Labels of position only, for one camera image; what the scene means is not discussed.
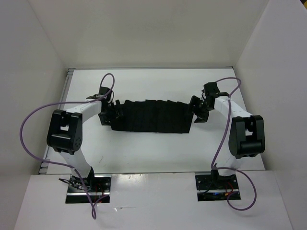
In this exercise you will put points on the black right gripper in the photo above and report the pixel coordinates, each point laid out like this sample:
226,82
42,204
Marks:
201,117

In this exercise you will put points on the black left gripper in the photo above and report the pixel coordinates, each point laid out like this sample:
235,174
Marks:
117,113

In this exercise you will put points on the black pleated skirt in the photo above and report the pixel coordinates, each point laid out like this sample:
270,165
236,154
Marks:
154,116

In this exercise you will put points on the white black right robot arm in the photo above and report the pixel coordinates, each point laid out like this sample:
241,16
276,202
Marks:
244,131

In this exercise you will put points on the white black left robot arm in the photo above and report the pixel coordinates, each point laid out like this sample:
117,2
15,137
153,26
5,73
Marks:
65,134

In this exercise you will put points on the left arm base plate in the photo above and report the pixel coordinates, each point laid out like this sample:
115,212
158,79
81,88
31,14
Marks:
99,191

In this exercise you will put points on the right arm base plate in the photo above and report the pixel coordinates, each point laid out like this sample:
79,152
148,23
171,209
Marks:
216,188

